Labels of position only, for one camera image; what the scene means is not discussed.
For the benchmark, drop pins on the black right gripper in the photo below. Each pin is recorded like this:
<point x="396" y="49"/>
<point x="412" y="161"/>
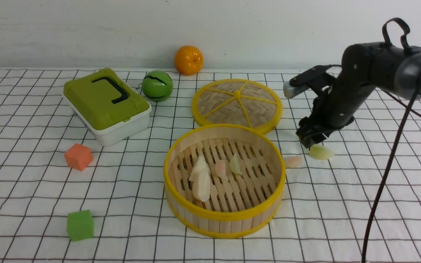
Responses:
<point x="332" y="111"/>

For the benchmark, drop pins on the pink dumpling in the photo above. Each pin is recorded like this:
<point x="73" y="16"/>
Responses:
<point x="221" y="170"/>
<point x="293" y="161"/>

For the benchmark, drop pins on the pale green dumpling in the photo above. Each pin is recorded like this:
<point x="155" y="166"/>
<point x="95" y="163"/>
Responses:
<point x="235" y="164"/>

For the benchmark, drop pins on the white dumpling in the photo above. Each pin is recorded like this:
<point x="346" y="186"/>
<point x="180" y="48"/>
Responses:
<point x="201" y="186"/>
<point x="200" y="166"/>

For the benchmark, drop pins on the woven bamboo steamer lid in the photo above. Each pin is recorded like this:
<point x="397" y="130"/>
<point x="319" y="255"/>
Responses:
<point x="239" y="102"/>

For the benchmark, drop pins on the bamboo steamer tray yellow rim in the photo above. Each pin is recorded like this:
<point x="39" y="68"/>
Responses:
<point x="239" y="207"/>

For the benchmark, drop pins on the orange toy fruit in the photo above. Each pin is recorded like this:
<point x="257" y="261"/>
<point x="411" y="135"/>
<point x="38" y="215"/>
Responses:
<point x="188" y="60"/>

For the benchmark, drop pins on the green toy ball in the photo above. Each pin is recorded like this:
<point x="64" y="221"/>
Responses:
<point x="157" y="85"/>

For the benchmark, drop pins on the green lid white box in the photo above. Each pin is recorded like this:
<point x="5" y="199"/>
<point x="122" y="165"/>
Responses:
<point x="109" y="108"/>

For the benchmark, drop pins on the orange foam cube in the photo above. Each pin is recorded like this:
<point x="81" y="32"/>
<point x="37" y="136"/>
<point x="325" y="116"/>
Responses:
<point x="78" y="157"/>

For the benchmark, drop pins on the green foam cube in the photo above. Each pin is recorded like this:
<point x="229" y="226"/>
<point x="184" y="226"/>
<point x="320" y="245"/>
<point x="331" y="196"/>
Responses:
<point x="80" y="225"/>

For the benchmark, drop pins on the checkered white tablecloth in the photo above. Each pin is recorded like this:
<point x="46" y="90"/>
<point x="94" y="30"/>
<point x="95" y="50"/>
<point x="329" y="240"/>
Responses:
<point x="322" y="219"/>

